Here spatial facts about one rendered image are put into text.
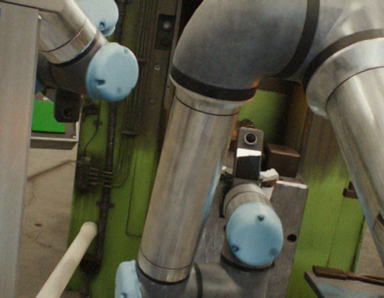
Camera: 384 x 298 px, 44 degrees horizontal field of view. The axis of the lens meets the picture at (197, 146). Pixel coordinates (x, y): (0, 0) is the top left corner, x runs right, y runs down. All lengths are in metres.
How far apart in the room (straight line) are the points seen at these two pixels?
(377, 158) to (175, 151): 0.22
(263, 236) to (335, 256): 0.96
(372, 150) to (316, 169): 1.06
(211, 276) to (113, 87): 0.29
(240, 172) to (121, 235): 0.77
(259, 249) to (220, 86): 0.26
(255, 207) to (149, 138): 0.81
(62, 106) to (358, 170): 0.62
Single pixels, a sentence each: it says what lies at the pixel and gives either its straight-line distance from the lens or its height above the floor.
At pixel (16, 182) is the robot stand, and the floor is 1.14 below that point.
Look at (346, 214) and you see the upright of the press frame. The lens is 1.55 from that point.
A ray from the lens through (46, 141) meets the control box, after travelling 1.16.
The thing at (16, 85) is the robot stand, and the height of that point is 1.18.
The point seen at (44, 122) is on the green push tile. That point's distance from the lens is 1.15.
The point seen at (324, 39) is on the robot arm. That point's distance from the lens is 0.49.
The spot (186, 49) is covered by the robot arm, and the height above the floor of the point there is 1.21.
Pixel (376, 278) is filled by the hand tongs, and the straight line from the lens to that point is 1.43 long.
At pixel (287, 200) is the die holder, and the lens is 1.27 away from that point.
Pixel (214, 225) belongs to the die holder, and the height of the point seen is 0.77.
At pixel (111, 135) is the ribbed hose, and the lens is 1.42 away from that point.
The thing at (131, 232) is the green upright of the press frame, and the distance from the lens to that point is 1.52.
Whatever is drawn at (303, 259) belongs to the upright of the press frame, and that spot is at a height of 0.63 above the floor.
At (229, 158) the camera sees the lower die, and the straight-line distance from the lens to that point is 1.29.
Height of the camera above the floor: 1.21
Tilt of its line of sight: 11 degrees down
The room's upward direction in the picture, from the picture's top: 9 degrees clockwise
